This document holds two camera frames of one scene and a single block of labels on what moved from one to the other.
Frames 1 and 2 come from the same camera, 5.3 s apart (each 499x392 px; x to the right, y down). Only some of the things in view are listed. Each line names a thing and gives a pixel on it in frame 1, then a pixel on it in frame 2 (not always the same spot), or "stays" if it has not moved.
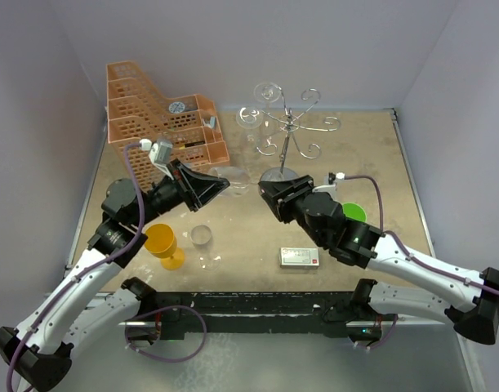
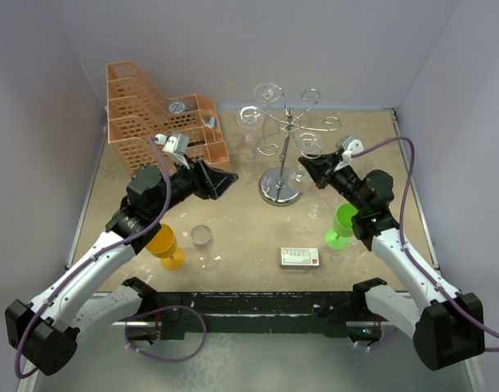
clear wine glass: [238, 180] -> [306, 143]
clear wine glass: [269, 122] stays
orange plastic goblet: [162, 242] stays
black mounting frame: [314, 314] stays
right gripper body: [290, 208] -> [345, 181]
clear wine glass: [201, 237] stays
